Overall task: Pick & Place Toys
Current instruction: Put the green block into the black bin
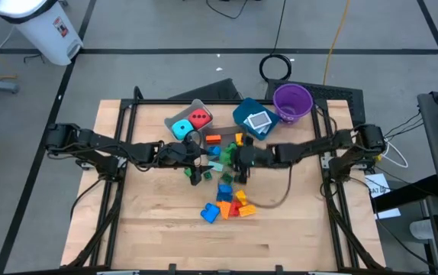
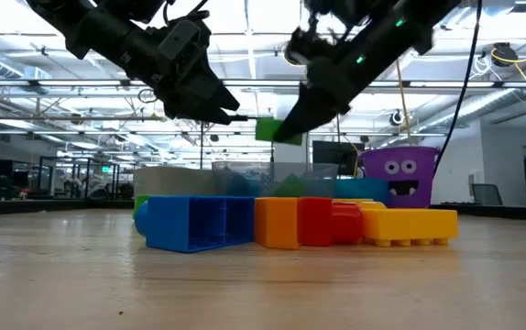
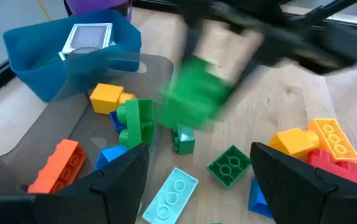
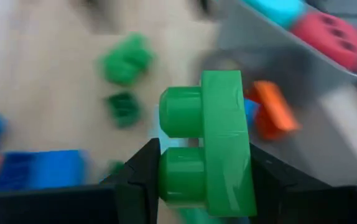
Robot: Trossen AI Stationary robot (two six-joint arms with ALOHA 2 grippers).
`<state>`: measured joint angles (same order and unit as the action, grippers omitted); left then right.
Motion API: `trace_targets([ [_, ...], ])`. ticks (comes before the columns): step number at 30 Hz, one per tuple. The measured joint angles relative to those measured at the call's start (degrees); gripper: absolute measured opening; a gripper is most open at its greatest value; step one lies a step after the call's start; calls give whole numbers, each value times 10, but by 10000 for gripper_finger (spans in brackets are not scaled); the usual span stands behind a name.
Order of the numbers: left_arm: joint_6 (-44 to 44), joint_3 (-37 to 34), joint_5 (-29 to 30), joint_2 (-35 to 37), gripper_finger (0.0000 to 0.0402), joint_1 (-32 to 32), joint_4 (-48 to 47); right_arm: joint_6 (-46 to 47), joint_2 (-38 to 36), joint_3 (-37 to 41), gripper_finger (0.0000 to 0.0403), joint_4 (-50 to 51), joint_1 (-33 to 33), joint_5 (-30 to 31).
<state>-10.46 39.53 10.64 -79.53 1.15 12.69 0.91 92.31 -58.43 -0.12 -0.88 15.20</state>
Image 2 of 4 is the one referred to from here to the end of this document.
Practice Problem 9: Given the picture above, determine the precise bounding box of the white plastic bin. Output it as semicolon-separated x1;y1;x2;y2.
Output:
133;166;218;199

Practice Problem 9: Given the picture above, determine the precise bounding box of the hanging black ring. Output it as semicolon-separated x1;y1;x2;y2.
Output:
137;88;159;105

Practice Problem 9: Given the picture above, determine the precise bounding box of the large black background monitor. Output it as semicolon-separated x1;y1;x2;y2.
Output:
312;140;367;177

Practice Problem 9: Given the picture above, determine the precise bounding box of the clear grey plastic bin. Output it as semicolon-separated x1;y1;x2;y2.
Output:
211;160;340;199

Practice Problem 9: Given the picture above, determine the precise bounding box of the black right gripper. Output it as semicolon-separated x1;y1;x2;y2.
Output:
271;57;365;143

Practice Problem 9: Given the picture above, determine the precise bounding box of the yellow cable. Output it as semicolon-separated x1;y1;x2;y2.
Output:
395;59;413;148

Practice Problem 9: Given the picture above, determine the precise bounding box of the blue plastic bin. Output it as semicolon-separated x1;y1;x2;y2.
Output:
334;177;390;205

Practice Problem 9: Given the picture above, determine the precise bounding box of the red toy block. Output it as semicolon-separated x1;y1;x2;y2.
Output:
297;196;365;248

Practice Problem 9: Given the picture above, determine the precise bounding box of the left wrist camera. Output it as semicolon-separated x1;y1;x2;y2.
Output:
157;17;213;61

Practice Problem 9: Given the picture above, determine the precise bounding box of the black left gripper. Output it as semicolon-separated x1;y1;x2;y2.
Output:
123;27;241;127

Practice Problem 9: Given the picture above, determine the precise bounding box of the large blue toy block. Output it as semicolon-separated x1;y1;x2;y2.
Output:
134;195;257;254

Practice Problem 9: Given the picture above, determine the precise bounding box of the long yellow toy block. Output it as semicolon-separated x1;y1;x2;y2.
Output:
361;208;459;248

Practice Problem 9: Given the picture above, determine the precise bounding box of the purple monster face bucket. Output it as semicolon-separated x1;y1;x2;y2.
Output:
357;146;442;210

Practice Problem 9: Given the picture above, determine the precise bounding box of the square yellow toy block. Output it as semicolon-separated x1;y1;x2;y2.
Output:
333;198;387;212

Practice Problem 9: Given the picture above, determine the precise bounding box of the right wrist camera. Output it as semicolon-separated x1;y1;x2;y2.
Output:
284;25;337;65

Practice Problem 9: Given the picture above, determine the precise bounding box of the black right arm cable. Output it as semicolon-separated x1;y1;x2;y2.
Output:
433;0;484;178

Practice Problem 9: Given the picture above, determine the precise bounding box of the flat green toy block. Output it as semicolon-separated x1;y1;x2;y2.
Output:
132;195;151;220

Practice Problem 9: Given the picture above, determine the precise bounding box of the orange hollow toy block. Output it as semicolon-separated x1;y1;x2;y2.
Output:
254;196;301;251

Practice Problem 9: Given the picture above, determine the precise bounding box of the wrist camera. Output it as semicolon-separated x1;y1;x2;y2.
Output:
284;25;337;65
157;17;213;61

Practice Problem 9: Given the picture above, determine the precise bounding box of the grey office chair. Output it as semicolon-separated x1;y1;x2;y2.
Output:
469;182;505;206

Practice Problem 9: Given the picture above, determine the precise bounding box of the small blue toy block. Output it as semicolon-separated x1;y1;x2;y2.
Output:
224;170;264;198

